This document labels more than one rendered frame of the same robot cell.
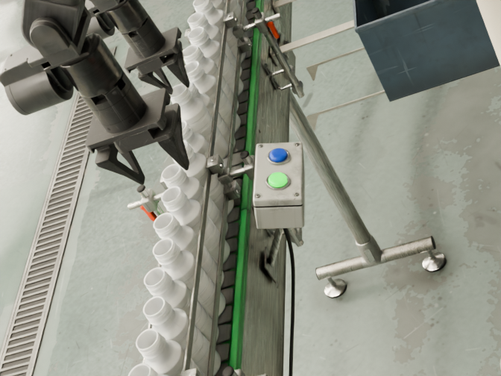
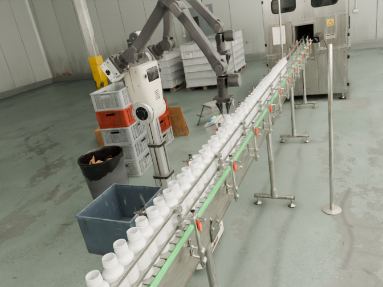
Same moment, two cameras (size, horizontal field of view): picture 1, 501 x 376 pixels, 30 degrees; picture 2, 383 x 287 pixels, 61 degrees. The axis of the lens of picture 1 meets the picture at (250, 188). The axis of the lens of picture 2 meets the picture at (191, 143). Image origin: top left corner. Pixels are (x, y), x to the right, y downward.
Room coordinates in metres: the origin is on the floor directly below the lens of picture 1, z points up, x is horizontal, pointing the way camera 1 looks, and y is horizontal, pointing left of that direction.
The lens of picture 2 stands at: (3.17, -0.12, 1.71)
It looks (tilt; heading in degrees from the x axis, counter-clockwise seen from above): 21 degrees down; 183
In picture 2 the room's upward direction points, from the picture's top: 10 degrees counter-clockwise
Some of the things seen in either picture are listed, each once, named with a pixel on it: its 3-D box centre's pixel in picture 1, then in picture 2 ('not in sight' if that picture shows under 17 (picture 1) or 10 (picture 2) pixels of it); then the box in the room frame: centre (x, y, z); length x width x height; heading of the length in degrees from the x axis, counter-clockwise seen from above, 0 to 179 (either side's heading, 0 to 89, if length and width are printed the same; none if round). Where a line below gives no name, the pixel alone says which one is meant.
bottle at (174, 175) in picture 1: (193, 204); (239, 123); (1.30, 0.10, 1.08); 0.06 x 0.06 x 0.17
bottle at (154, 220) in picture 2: not in sight; (157, 229); (2.26, -0.33, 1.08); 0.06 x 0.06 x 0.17
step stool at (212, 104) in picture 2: not in sight; (215, 113); (-2.04, 0.13, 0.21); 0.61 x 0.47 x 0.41; 29
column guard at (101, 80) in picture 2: not in sight; (98, 72); (-8.13, -3.34, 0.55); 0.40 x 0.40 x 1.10; 66
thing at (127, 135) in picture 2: not in sight; (127, 128); (-0.81, -1.09, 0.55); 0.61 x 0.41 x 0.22; 163
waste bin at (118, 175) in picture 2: not in sight; (108, 183); (0.23, -1.16, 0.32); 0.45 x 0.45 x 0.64
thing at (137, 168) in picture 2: not in sight; (134, 159); (-0.81, -1.09, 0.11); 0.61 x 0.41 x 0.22; 162
